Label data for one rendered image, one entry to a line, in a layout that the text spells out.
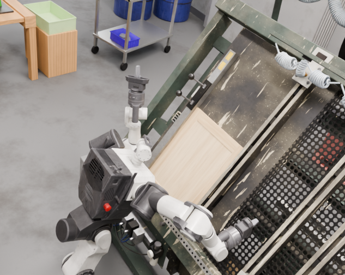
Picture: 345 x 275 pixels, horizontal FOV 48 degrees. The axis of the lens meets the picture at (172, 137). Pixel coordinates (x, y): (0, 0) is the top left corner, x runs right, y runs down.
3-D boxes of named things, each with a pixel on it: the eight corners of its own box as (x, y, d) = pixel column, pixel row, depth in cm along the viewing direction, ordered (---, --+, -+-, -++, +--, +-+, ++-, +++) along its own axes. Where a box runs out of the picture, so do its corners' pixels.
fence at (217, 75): (140, 173, 249) (135, 172, 246) (233, 52, 229) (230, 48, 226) (144, 178, 246) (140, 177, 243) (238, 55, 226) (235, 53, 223)
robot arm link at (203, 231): (223, 235, 166) (215, 217, 151) (210, 255, 163) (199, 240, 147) (203, 222, 171) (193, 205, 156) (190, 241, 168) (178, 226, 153)
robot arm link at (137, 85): (130, 73, 209) (129, 94, 214) (122, 77, 201) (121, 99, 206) (152, 77, 206) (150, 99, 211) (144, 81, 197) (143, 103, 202)
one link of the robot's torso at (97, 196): (90, 238, 174) (124, 177, 162) (60, 188, 194) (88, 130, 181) (138, 232, 196) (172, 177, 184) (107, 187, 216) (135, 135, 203)
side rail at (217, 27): (126, 151, 268) (115, 148, 259) (226, 18, 246) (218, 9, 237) (131, 156, 264) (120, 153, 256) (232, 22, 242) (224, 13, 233)
